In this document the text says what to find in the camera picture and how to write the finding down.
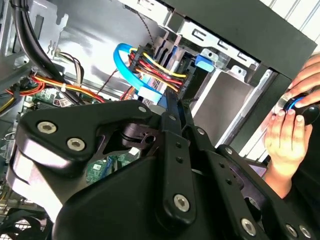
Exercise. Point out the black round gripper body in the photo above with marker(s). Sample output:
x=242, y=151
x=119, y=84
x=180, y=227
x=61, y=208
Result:
x=120, y=200

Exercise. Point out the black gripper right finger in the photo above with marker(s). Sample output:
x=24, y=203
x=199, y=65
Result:
x=225, y=180

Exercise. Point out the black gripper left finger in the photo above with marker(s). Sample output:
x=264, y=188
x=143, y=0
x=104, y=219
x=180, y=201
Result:
x=62, y=122

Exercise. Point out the hard disk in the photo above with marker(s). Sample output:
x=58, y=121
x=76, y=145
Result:
x=204, y=63

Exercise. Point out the person left hand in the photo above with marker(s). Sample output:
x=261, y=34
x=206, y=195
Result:
x=285, y=145

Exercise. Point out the person right hand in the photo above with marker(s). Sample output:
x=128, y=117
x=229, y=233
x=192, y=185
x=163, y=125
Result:
x=307, y=75

